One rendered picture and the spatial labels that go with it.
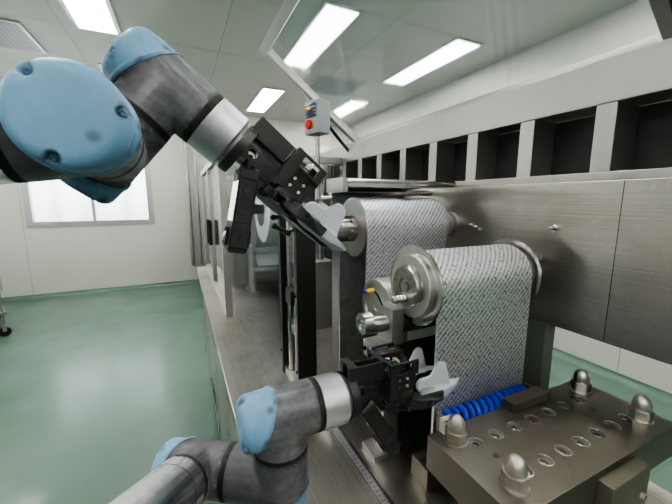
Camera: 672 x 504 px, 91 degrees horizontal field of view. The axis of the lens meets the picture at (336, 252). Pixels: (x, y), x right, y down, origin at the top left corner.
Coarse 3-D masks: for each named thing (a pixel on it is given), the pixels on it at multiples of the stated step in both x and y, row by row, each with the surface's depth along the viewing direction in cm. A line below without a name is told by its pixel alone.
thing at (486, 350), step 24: (480, 312) 60; (504, 312) 63; (528, 312) 66; (456, 336) 58; (480, 336) 61; (504, 336) 64; (456, 360) 59; (480, 360) 62; (504, 360) 65; (480, 384) 63; (504, 384) 66; (432, 408) 59
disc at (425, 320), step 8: (408, 248) 61; (416, 248) 59; (400, 256) 64; (424, 256) 57; (392, 264) 66; (432, 264) 55; (432, 272) 56; (440, 272) 54; (440, 280) 54; (440, 288) 54; (440, 296) 54; (440, 304) 54; (432, 312) 56; (408, 320) 63; (416, 320) 60; (424, 320) 58; (432, 320) 57
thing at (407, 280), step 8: (400, 272) 60; (408, 272) 58; (416, 272) 58; (400, 280) 61; (408, 280) 58; (416, 280) 57; (400, 288) 61; (408, 288) 59; (416, 288) 57; (408, 296) 59; (416, 296) 57; (408, 304) 59; (416, 304) 59
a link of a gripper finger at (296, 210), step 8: (280, 200) 45; (288, 200) 43; (288, 208) 44; (296, 208) 44; (304, 208) 44; (296, 216) 44; (304, 216) 44; (312, 216) 46; (312, 224) 45; (320, 224) 46; (320, 232) 46
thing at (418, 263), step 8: (408, 256) 60; (416, 256) 58; (400, 264) 62; (408, 264) 60; (416, 264) 58; (424, 264) 56; (392, 272) 65; (424, 272) 56; (392, 280) 65; (424, 280) 56; (432, 280) 55; (392, 288) 65; (424, 288) 56; (432, 288) 55; (424, 296) 56; (432, 296) 55; (400, 304) 63; (424, 304) 56; (432, 304) 56; (408, 312) 61; (416, 312) 59; (424, 312) 57
